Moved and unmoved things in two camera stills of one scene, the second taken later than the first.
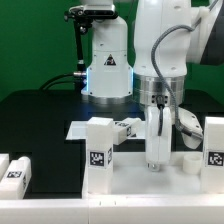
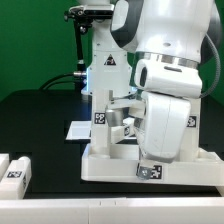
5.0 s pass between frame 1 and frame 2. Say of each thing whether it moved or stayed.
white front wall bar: stayed
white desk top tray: moved
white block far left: stayed
